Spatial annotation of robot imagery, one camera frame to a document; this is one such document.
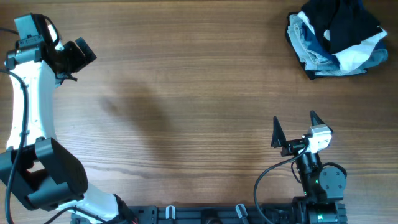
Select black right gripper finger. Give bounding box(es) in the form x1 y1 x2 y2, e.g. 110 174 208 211
310 110 325 126
271 116 287 148

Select dark blue garment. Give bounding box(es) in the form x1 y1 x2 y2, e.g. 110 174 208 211
298 23 388 72

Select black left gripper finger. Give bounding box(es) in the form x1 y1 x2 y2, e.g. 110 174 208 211
63 42 86 73
75 37 97 63

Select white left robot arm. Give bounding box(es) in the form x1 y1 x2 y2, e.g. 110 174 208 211
1 35 135 223

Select light blue denim jeans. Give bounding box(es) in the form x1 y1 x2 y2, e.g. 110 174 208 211
286 12 389 77

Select black shorts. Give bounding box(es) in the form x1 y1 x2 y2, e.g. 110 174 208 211
302 0 382 54

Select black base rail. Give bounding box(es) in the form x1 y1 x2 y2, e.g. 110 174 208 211
70 202 348 224

